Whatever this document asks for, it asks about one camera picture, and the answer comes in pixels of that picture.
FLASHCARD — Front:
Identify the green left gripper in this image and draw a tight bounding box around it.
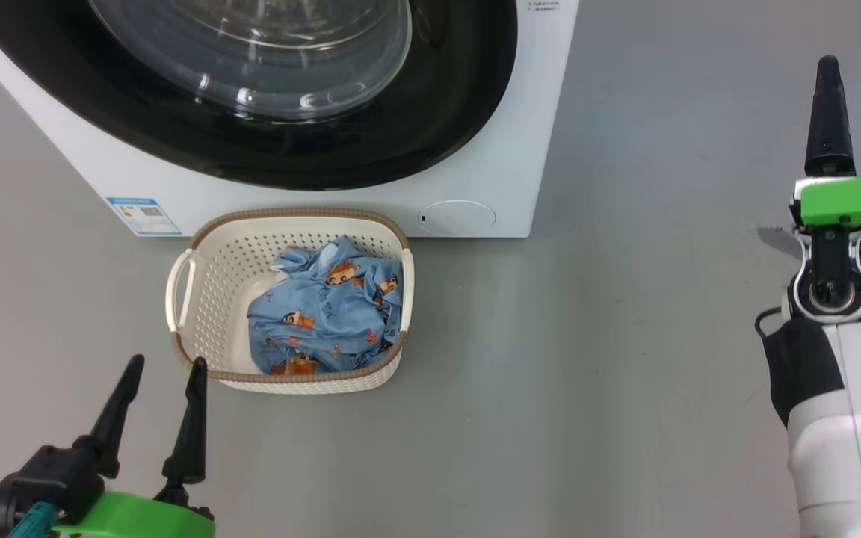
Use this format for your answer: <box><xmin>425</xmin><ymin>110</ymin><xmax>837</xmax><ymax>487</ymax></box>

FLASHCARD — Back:
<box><xmin>53</xmin><ymin>355</ymin><xmax>216</xmax><ymax>538</ymax></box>

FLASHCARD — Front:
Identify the black round glass washer door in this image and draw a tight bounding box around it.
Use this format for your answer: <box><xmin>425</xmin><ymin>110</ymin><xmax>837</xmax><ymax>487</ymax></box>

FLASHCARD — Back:
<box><xmin>0</xmin><ymin>0</ymin><xmax>519</xmax><ymax>191</ymax></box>

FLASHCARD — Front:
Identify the white front-load washing machine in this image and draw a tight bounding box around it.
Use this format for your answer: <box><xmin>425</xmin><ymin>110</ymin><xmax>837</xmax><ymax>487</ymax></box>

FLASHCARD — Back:
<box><xmin>0</xmin><ymin>0</ymin><xmax>581</xmax><ymax>238</ymax></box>

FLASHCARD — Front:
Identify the cream perforated laundry basket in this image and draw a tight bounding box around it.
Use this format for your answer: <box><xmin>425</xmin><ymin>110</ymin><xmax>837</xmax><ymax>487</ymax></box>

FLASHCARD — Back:
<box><xmin>165</xmin><ymin>208</ymin><xmax>415</xmax><ymax>395</ymax></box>

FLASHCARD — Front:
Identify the round white filter cover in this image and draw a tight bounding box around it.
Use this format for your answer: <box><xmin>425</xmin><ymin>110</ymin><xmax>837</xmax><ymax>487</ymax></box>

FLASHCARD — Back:
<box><xmin>419</xmin><ymin>200</ymin><xmax>497</xmax><ymax>235</ymax></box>

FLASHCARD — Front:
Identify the blue white energy label sticker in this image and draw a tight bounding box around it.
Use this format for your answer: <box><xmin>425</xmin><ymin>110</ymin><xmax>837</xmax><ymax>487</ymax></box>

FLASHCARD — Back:
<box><xmin>106</xmin><ymin>197</ymin><xmax>183</xmax><ymax>237</ymax></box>

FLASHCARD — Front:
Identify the blue cartoon print garment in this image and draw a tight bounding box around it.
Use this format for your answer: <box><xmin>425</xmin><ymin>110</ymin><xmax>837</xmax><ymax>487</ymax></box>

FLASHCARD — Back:
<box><xmin>247</xmin><ymin>236</ymin><xmax>406</xmax><ymax>376</ymax></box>

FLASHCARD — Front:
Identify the teal cable connector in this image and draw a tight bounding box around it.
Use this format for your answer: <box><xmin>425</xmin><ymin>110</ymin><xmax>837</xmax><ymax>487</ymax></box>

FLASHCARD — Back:
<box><xmin>6</xmin><ymin>502</ymin><xmax>58</xmax><ymax>538</ymax></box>

